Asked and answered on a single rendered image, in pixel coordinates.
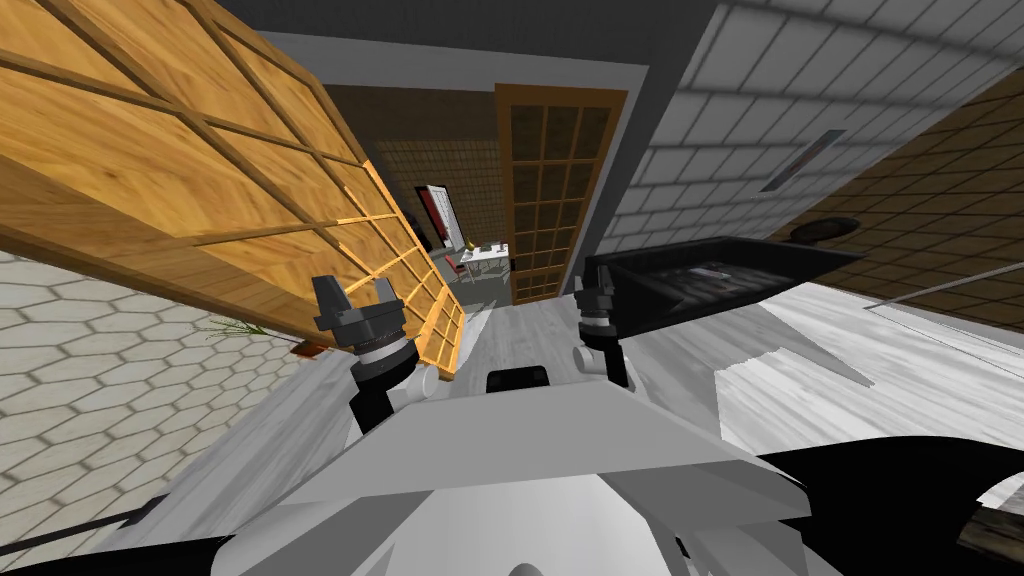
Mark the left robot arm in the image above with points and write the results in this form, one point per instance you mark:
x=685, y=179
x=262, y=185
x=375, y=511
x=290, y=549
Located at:
x=382, y=394

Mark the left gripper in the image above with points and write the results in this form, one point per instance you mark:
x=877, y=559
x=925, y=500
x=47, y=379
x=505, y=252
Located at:
x=364, y=324

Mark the red and white wall picture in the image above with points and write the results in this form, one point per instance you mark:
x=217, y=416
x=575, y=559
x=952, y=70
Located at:
x=438, y=214

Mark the black round object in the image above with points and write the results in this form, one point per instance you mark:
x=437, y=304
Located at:
x=824, y=230

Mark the green plant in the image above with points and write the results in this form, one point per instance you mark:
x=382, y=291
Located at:
x=244, y=329

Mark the dark wooden panelled door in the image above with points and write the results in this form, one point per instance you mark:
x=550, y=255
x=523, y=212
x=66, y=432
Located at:
x=560, y=184

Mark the white table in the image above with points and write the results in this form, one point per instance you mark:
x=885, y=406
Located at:
x=485, y=256

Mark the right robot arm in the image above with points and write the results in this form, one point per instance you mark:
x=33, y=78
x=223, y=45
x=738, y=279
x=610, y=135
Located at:
x=880, y=520

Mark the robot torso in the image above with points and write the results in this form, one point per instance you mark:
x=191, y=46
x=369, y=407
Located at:
x=528, y=480

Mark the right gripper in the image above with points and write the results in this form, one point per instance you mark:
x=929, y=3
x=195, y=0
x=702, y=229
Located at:
x=595, y=305

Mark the light wooden panelled door leaf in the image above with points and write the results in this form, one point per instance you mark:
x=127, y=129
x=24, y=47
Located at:
x=144, y=144

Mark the grey framed wall picture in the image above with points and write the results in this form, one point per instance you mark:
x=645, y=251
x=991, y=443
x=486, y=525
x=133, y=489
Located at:
x=802, y=160

